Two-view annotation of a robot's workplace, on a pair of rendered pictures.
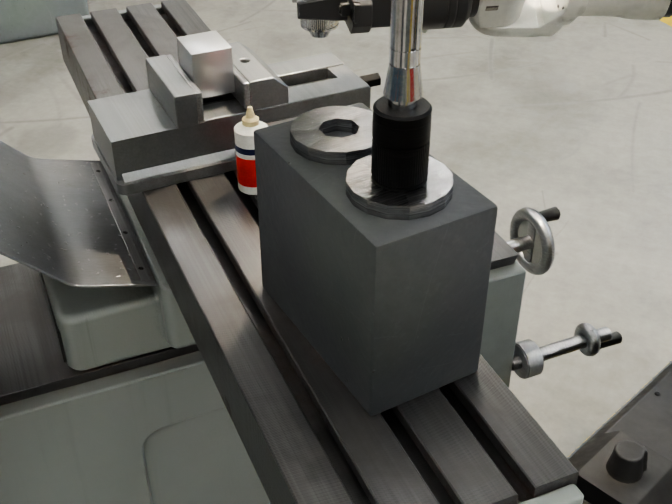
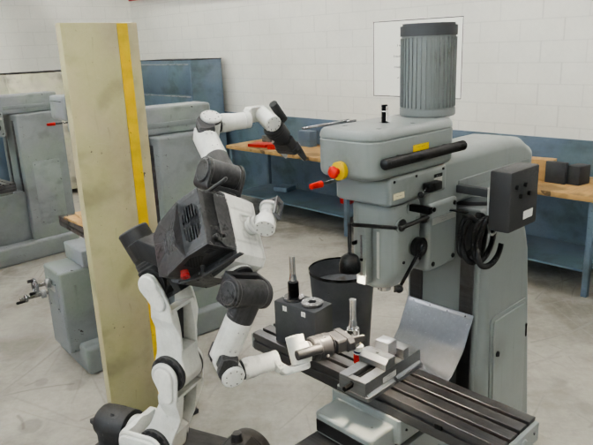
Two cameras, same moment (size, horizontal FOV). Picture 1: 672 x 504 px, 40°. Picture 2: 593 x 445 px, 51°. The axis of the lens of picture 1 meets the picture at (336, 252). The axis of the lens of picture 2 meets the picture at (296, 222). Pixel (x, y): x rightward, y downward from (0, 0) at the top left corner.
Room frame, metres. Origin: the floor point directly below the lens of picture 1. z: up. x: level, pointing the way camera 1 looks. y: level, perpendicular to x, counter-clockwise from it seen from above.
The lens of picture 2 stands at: (2.95, -0.85, 2.16)
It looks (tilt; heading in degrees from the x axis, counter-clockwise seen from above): 16 degrees down; 160
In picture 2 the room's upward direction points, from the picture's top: 2 degrees counter-clockwise
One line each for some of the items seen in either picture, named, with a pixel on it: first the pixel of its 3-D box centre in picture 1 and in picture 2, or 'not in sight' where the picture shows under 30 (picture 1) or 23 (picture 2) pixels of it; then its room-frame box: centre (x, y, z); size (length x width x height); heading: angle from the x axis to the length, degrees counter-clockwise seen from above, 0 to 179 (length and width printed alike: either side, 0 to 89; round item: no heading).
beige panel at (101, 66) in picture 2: not in sight; (123, 238); (-0.49, -0.65, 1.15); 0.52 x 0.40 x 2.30; 113
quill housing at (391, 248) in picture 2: not in sight; (385, 239); (1.07, 0.16, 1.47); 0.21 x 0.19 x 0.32; 23
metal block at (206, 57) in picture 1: (205, 64); (386, 346); (1.07, 0.16, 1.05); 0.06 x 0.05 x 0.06; 25
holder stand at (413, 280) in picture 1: (366, 245); (304, 320); (0.70, -0.03, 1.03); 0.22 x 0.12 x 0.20; 30
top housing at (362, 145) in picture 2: not in sight; (386, 145); (1.06, 0.17, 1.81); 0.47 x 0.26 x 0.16; 113
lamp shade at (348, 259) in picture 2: not in sight; (349, 261); (1.17, -0.03, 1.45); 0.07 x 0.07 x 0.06
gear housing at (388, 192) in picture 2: not in sight; (392, 180); (1.05, 0.20, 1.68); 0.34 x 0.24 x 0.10; 113
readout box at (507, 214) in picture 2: not in sight; (514, 197); (1.25, 0.57, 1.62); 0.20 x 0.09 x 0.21; 113
